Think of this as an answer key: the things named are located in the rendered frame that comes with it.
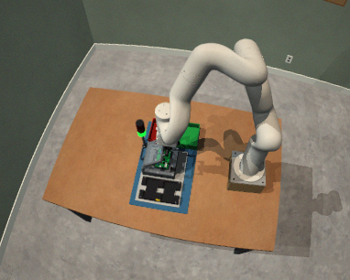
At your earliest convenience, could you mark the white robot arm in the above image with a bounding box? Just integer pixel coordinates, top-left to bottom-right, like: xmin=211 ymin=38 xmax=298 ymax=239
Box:
xmin=155 ymin=38 xmax=282 ymax=182

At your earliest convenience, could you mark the red open-top bin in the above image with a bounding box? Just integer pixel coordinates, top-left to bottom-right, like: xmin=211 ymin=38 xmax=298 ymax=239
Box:
xmin=148 ymin=118 xmax=157 ymax=142

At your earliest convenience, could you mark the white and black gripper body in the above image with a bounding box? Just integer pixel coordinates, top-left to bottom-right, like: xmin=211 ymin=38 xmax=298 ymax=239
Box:
xmin=156 ymin=131 xmax=178 ymax=147

